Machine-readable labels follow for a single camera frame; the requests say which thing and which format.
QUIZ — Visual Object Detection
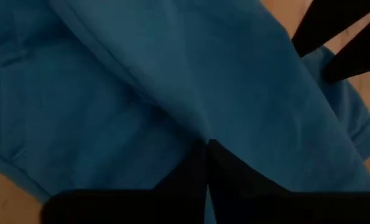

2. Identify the bright blue garment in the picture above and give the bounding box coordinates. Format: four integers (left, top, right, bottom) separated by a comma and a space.
0, 0, 370, 224

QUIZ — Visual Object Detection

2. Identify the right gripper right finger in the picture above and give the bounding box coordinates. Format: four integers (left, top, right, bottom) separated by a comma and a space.
206, 139, 370, 224

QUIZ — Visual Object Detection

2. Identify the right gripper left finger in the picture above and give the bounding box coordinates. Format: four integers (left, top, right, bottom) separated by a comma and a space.
40, 139, 208, 224

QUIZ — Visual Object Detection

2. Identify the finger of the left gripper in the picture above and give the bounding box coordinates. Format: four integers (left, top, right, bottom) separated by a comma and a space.
291, 0, 370, 58
323, 12, 370, 83

